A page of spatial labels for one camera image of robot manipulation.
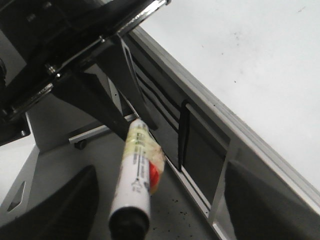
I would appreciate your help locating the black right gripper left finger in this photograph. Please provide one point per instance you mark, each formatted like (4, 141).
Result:
(68, 214)

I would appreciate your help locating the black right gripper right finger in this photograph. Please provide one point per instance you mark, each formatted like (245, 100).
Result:
(259, 211)

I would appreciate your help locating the white taped whiteboard marker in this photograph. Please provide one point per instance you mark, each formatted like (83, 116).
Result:
(140, 171)

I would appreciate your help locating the white whiteboard with frame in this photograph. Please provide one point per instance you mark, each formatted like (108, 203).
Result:
(254, 67)

